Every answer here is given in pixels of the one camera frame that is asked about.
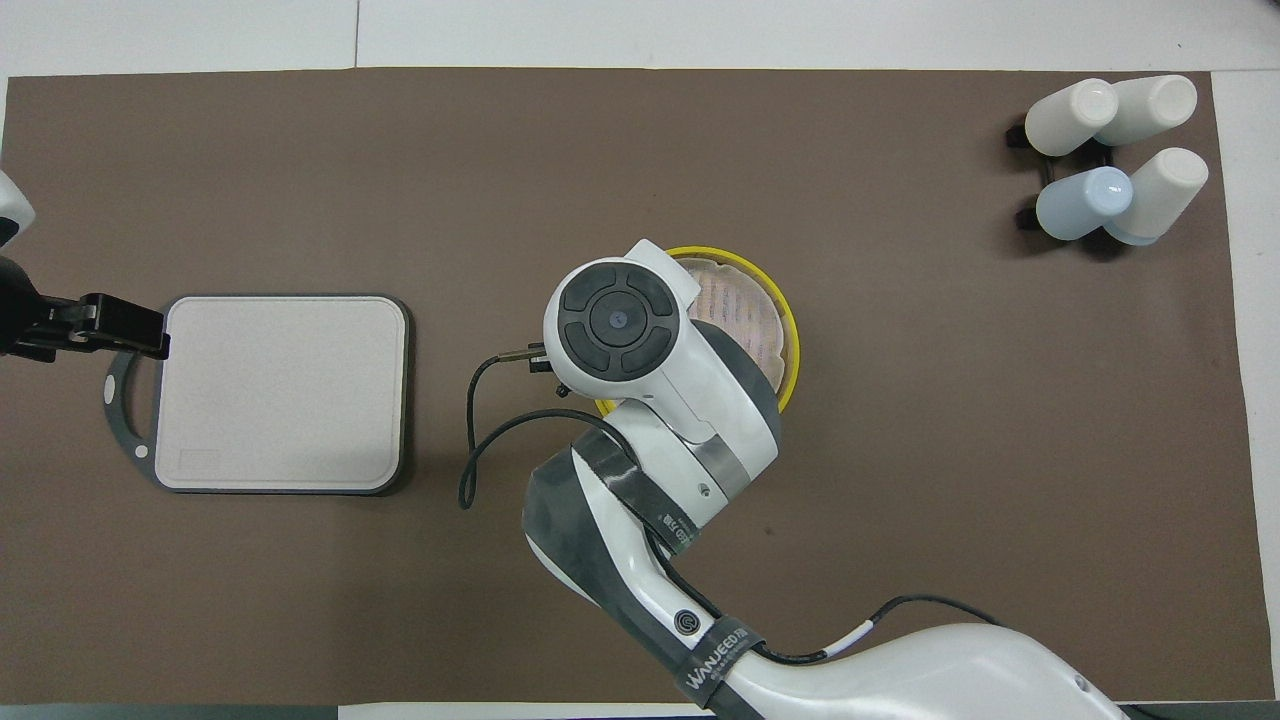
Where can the brown table mat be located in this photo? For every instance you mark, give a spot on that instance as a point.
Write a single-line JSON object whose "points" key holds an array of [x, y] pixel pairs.
{"points": [[900, 400]]}

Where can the white cutting board grey rim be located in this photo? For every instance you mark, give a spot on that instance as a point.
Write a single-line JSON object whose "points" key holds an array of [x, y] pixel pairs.
{"points": [[280, 400]]}

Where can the bamboo steamer with yellow rims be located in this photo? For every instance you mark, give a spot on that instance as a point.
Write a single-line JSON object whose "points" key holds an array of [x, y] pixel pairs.
{"points": [[748, 300]]}

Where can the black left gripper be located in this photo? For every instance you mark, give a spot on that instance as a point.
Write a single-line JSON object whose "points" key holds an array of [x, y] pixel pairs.
{"points": [[25, 320]]}

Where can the black cup rack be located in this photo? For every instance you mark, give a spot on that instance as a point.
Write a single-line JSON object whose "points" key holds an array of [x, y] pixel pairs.
{"points": [[1030, 216]]}

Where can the white plastic cup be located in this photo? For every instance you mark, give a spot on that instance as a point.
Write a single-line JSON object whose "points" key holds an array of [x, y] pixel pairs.
{"points": [[1155, 105], [1165, 190], [1068, 117]]}

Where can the light blue plastic cup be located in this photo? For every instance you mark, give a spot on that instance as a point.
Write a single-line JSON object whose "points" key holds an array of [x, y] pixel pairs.
{"points": [[1082, 203]]}

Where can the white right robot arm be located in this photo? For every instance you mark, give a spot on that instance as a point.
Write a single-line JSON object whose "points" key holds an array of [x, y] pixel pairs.
{"points": [[660, 450]]}

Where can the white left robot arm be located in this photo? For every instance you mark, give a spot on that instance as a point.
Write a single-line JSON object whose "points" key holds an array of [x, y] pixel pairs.
{"points": [[12, 205]]}

